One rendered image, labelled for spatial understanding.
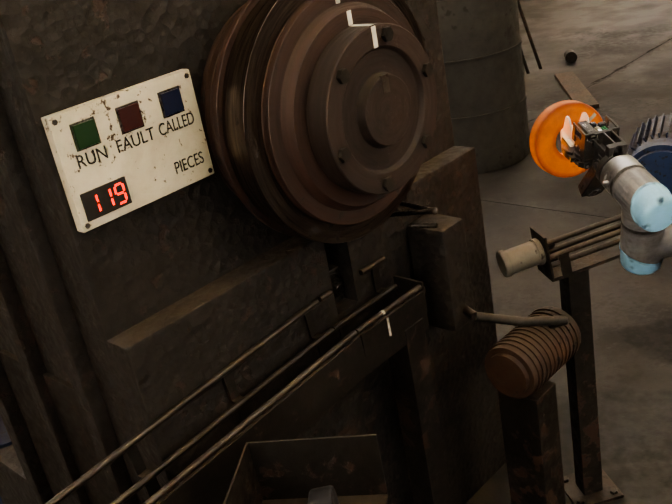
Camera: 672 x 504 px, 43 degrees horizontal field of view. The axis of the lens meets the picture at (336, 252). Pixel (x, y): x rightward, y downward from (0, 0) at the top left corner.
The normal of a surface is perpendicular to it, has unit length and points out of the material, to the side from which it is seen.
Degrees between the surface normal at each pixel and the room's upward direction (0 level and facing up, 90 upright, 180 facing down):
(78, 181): 90
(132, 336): 0
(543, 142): 89
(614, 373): 0
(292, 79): 62
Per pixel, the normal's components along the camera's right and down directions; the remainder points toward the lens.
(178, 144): 0.72, 0.16
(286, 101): -0.29, 0.12
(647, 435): -0.18, -0.90
